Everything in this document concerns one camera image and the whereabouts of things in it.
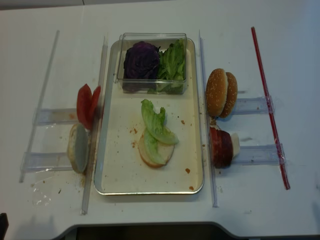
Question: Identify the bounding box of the tomato slice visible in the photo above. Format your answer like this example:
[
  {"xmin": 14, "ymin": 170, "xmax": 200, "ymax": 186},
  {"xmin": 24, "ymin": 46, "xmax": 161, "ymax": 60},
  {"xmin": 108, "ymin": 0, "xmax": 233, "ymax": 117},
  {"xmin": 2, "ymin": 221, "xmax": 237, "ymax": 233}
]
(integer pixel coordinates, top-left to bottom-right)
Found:
[
  {"xmin": 76, "ymin": 84, "xmax": 93, "ymax": 131},
  {"xmin": 88, "ymin": 85, "xmax": 101, "ymax": 128}
]

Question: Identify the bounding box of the lettuce leaf on bun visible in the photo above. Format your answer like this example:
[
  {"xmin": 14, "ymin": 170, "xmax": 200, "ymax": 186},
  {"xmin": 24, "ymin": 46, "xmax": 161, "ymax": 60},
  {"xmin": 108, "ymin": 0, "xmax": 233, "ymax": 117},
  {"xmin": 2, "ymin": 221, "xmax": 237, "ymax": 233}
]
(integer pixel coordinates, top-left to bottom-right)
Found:
[{"xmin": 141, "ymin": 99, "xmax": 179, "ymax": 165}]

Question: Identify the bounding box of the green lettuce in container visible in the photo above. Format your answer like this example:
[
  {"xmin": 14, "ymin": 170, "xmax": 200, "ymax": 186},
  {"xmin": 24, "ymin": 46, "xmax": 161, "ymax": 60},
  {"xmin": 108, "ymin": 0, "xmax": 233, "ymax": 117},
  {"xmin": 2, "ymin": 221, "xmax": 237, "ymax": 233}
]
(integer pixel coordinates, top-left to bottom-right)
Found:
[{"xmin": 147, "ymin": 38, "xmax": 186, "ymax": 94}]

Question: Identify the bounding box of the stack of meat patties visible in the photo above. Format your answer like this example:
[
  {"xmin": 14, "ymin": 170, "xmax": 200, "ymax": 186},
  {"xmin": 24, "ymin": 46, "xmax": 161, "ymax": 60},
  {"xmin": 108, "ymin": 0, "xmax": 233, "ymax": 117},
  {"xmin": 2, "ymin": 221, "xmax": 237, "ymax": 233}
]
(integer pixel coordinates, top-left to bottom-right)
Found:
[{"xmin": 210, "ymin": 127, "xmax": 233, "ymax": 169}]

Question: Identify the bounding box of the white cheese slice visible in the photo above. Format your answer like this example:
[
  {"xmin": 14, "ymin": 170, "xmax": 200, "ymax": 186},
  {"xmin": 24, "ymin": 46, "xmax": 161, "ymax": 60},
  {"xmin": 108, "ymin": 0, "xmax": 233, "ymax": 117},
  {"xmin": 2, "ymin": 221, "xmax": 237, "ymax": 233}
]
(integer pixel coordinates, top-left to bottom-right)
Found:
[{"xmin": 230, "ymin": 133, "xmax": 240, "ymax": 158}]

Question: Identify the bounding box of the bottom bun slice on tray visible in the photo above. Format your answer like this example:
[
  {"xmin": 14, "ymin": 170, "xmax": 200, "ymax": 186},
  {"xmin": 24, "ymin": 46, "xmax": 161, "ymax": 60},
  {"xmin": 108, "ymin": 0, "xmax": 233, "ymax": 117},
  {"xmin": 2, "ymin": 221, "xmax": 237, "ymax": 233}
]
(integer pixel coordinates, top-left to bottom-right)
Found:
[{"xmin": 138, "ymin": 135, "xmax": 175, "ymax": 169}]

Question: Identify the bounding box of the clear plastic container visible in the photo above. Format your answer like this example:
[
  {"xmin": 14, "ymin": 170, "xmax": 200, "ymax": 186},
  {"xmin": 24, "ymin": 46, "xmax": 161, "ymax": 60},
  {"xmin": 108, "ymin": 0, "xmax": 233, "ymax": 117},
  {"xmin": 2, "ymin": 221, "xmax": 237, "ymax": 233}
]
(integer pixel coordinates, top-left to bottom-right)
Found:
[{"xmin": 115, "ymin": 32, "xmax": 187, "ymax": 94}]

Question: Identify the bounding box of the purple cabbage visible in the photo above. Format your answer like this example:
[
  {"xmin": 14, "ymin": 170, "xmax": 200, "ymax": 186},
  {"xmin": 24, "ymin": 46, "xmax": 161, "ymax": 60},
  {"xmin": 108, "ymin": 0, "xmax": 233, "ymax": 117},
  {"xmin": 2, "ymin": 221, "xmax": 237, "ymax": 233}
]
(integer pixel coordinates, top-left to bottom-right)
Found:
[{"xmin": 122, "ymin": 41, "xmax": 160, "ymax": 92}]

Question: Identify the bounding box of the metal serving tray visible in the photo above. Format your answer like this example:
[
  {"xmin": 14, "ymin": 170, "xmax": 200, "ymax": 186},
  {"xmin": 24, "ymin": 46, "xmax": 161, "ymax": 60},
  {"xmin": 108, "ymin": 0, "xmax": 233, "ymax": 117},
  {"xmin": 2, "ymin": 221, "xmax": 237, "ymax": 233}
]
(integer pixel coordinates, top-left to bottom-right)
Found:
[{"xmin": 94, "ymin": 39, "xmax": 206, "ymax": 196}]

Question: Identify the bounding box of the sesame bun top front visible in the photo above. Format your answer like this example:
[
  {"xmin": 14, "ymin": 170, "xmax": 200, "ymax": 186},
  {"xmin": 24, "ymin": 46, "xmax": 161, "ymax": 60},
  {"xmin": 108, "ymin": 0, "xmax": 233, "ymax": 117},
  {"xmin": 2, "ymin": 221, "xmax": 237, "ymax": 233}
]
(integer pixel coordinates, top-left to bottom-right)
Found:
[{"xmin": 205, "ymin": 68, "xmax": 228, "ymax": 117}]

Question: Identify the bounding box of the sesame bun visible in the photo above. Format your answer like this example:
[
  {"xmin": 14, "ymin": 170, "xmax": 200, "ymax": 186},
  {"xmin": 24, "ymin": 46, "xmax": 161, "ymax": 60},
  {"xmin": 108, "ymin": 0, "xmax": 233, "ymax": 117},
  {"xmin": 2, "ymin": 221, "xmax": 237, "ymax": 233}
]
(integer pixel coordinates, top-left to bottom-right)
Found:
[
  {"xmin": 219, "ymin": 72, "xmax": 238, "ymax": 119},
  {"xmin": 205, "ymin": 68, "xmax": 228, "ymax": 117}
]

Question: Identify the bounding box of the sesame bun top rear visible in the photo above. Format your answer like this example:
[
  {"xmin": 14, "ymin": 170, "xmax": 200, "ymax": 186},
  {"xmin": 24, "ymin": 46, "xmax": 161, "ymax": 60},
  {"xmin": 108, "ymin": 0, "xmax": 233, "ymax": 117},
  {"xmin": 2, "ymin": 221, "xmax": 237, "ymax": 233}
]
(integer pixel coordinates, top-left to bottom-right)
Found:
[{"xmin": 219, "ymin": 72, "xmax": 238, "ymax": 119}]

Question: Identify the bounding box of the bun slice standing left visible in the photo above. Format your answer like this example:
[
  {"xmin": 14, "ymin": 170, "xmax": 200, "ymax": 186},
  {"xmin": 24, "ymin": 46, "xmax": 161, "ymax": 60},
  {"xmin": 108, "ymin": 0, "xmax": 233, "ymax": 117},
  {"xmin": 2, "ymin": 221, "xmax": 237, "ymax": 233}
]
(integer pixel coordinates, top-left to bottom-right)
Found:
[{"xmin": 67, "ymin": 123, "xmax": 89, "ymax": 174}]

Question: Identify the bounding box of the clear holder upper right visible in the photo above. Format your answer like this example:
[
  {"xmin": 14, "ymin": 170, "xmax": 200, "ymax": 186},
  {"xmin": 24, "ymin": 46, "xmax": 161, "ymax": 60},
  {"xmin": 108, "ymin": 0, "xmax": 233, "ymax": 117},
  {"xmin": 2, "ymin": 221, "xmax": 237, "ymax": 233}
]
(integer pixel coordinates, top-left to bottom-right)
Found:
[{"xmin": 231, "ymin": 96, "xmax": 275, "ymax": 115}]

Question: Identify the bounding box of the clear holder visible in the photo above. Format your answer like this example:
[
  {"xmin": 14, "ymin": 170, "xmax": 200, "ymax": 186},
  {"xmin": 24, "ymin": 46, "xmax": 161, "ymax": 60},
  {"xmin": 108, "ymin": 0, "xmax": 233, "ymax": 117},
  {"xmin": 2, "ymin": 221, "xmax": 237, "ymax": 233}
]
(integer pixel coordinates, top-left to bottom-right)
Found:
[
  {"xmin": 231, "ymin": 96, "xmax": 275, "ymax": 115},
  {"xmin": 20, "ymin": 152, "xmax": 73, "ymax": 173},
  {"xmin": 231, "ymin": 143, "xmax": 286, "ymax": 166},
  {"xmin": 32, "ymin": 108, "xmax": 78, "ymax": 126}
]

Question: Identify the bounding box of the clear holder lower right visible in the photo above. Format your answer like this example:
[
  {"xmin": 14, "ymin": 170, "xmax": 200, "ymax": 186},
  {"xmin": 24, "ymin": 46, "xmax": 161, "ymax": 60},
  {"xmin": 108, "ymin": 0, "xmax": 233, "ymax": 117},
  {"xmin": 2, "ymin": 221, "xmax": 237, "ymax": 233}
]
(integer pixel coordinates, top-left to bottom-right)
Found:
[{"xmin": 231, "ymin": 143, "xmax": 286, "ymax": 166}]

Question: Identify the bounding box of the clear holder upper left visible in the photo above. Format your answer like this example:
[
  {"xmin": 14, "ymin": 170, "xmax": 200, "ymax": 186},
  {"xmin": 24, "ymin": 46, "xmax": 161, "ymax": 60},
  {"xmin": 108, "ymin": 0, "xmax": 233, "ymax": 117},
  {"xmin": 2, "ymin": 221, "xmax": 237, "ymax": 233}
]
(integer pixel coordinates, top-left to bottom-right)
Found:
[{"xmin": 32, "ymin": 108, "xmax": 78, "ymax": 126}]

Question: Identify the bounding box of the clear holder lower left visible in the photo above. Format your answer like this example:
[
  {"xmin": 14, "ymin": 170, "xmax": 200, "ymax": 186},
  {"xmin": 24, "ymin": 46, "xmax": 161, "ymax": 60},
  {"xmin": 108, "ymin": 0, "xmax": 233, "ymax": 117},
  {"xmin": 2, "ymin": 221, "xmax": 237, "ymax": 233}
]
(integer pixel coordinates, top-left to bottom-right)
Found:
[{"xmin": 20, "ymin": 152, "xmax": 73, "ymax": 173}]

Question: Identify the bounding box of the dark object bottom left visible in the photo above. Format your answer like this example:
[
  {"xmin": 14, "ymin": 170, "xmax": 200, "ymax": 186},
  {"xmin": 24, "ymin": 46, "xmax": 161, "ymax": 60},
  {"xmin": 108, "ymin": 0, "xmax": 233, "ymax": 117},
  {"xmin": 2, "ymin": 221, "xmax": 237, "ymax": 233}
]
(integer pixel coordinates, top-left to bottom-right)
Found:
[{"xmin": 0, "ymin": 213, "xmax": 9, "ymax": 240}]

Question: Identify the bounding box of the clear rail left of tray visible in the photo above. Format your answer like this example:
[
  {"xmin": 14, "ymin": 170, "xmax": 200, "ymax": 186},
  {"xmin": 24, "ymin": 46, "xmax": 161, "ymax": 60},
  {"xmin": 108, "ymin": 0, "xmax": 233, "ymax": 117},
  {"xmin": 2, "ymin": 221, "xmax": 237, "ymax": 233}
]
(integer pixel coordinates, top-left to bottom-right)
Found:
[{"xmin": 80, "ymin": 34, "xmax": 108, "ymax": 216}]

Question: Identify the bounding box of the clear rail of tray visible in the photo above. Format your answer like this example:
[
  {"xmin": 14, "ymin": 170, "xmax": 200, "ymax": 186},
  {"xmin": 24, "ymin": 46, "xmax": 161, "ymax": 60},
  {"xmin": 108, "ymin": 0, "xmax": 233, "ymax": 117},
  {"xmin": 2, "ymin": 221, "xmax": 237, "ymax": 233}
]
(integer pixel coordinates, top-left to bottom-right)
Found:
[
  {"xmin": 80, "ymin": 34, "xmax": 108, "ymax": 216},
  {"xmin": 198, "ymin": 30, "xmax": 219, "ymax": 208}
]

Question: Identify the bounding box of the clear rail right of tray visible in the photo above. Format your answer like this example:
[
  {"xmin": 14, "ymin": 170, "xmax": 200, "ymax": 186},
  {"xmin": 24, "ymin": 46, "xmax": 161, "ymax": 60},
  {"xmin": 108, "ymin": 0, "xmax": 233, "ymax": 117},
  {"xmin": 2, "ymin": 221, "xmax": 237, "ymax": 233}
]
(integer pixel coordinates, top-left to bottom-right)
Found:
[{"xmin": 198, "ymin": 30, "xmax": 219, "ymax": 208}]

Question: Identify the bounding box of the clear rail far left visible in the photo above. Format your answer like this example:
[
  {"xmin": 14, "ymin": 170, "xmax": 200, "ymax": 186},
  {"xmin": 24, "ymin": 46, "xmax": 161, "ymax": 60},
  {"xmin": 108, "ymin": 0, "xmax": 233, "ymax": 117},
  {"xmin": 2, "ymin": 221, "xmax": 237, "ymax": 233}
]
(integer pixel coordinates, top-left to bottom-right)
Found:
[{"xmin": 18, "ymin": 30, "xmax": 60, "ymax": 183}]

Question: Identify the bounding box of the red plastic rail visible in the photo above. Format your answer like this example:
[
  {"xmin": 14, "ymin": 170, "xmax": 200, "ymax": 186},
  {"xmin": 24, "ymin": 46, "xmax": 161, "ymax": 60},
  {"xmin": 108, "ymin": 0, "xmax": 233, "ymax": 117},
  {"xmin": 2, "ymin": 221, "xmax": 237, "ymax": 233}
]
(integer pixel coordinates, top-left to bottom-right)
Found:
[{"xmin": 251, "ymin": 26, "xmax": 291, "ymax": 190}]

